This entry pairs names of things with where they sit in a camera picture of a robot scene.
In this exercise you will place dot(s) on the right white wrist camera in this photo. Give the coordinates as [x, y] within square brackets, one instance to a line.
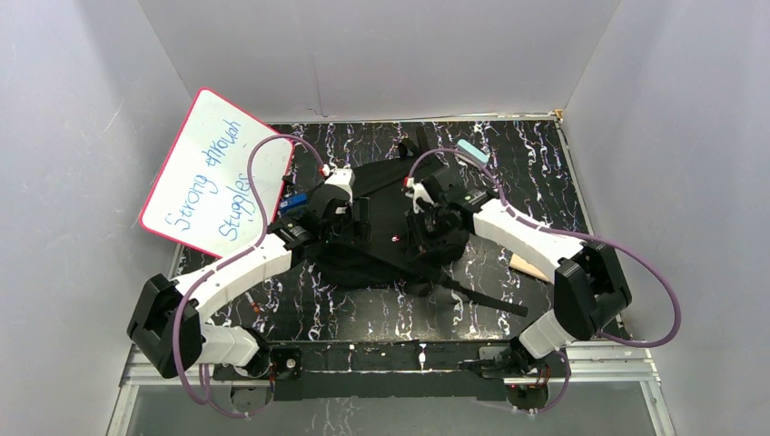
[420, 198]

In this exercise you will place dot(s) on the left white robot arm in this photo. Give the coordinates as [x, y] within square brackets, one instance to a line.
[170, 321]

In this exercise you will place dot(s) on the pink-framed whiteboard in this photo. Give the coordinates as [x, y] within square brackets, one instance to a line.
[218, 184]

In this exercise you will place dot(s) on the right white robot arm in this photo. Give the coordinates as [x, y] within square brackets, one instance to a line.
[589, 286]

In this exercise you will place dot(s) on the beige snap wallet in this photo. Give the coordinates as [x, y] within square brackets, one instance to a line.
[520, 265]

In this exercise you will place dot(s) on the orange marker pen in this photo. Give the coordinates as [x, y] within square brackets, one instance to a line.
[255, 306]

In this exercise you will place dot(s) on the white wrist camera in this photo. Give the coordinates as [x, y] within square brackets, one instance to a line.
[420, 198]
[341, 177]

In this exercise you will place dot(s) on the light blue eraser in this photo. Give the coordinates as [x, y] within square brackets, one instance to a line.
[471, 153]

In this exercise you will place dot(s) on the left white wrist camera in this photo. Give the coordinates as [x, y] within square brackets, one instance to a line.
[341, 177]

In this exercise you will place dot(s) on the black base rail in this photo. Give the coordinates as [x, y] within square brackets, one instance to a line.
[478, 370]

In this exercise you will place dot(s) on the blue stapler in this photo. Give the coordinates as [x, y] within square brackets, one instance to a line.
[292, 202]

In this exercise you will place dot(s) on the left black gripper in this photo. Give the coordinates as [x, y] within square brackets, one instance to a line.
[359, 215]

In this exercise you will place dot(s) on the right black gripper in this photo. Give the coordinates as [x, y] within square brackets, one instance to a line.
[421, 242]

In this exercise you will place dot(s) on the black student backpack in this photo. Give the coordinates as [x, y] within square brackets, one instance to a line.
[385, 259]

